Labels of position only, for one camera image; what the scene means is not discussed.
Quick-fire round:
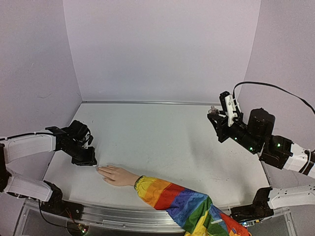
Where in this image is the black camera cable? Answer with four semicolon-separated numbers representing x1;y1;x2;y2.
232;81;315;111

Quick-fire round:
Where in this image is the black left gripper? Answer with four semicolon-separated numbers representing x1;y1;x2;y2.
63;142;97;167

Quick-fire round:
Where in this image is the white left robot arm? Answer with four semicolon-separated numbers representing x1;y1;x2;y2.
0;120;97;220

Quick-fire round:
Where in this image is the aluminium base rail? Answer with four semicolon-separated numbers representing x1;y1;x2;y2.
23;193;288;233

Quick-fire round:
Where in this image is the rainbow coloured sleeve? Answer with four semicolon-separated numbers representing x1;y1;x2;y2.
134;176;251;236

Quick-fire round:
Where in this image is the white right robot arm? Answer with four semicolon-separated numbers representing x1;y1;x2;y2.
207;107;315;225

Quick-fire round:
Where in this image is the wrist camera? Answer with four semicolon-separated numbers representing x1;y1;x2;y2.
219;91;243;127
81;130;94;149

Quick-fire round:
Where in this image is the glitter nail polish bottle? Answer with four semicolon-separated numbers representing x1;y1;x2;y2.
208;106;220;115

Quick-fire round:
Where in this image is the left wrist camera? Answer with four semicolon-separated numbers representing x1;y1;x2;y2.
81;130;94;149

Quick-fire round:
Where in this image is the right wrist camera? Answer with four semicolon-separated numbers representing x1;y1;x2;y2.
219;91;243;127

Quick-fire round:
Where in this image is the mannequin hand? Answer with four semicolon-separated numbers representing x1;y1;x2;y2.
97;165;140;187

